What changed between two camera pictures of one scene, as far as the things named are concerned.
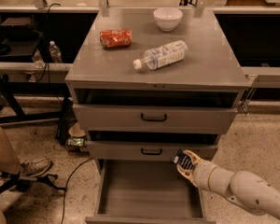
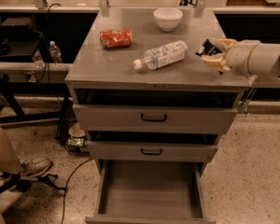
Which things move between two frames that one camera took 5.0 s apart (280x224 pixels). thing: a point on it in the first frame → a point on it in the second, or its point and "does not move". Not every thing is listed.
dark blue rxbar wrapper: (184, 160) → (207, 49)
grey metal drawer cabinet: (147, 82) does not move
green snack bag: (77, 144) does not move
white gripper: (203, 174) → (238, 58)
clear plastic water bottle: (164, 55) does not move
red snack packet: (115, 37) does not move
